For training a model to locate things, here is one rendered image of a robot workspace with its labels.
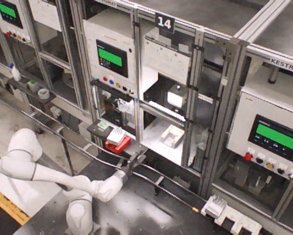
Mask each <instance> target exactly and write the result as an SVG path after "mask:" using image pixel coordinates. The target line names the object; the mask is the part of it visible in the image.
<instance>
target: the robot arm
mask: <svg viewBox="0 0 293 235"><path fill-rule="evenodd" d="M145 150H146V148H145V147H144V146H142V148H141V149H140V150H139V151H138V152H137V151H135V153H134V154H133V155H132V156H131V158H130V159H129V160H128V161H127V163H128V164H127V166H123V167H122V168H121V169H120V170H117V171H116V172H115V173H114V174H113V176H111V177H109V178H108V179H107V180H105V181H92V182H91V181H90V180H89V179H88V178H87V177H86V176H75V177H72V176H71V175H70V174H69V173H68V172H66V170H64V169H63V168H62V167H61V166H59V165H58V164H57V163H56V162H55V161H53V159H51V158H50V157H49V156H48V155H46V154H45V153H44V152H42V147H41V145H40V144H39V142H38V140H37V138H36V135H35V133H34V132H33V131H32V130H29V129H20V130H18V131H17V132H16V133H14V135H13V137H12V138H11V140H10V144H9V148H8V152H7V156H5V157H2V158H1V159H0V172H1V173H2V174H3V175H5V176H8V177H11V178H13V179H20V180H23V181H46V182H55V183H56V184H57V185H59V186H60V188H62V189H63V193H64V195H65V196H66V198H67V200H68V201H69V208H68V209H67V218H66V221H67V224H68V226H69V228H67V229H66V231H65V234H66V235H94V234H95V233H96V231H98V230H99V229H100V225H98V224H96V223H94V222H93V220H92V197H94V198H95V199H100V200H101V201H103V202H107V201H109V200H110V199H112V198H113V197H114V196H115V195H116V194H117V193H118V192H119V191H120V189H121V187H122V186H123V185H124V183H126V182H127V180H128V177H129V176H131V175H132V173H133V172H135V170H137V169H138V168H139V165H140V164H141V163H142V161H143V160H144V159H145V158H146V156H145V155H144V154H143V155H142V156H141V157H140V158H139V159H138V161H137V162H136V163H135V161H136V159H137V158H138V156H139V155H141V154H142V153H143V152H144V151H145Z"/></svg>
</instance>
